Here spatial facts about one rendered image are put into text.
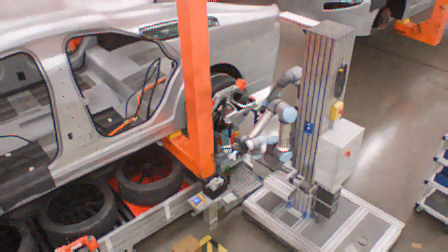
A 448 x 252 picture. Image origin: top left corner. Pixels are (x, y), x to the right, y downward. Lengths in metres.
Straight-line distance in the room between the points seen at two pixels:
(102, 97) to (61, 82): 1.19
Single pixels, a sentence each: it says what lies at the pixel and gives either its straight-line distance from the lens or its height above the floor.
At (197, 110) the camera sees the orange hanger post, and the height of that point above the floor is 1.32.
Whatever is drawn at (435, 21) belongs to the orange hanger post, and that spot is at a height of 0.87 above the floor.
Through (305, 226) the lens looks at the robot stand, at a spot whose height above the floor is 0.23.
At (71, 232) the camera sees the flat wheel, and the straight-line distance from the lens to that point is 3.72.
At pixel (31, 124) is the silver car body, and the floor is 0.92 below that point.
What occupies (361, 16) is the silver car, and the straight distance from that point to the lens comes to 5.93.
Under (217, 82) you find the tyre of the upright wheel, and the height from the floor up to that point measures 1.18.
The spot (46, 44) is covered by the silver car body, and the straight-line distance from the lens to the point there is 3.31.
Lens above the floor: 3.23
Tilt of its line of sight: 37 degrees down
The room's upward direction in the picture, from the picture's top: 2 degrees counter-clockwise
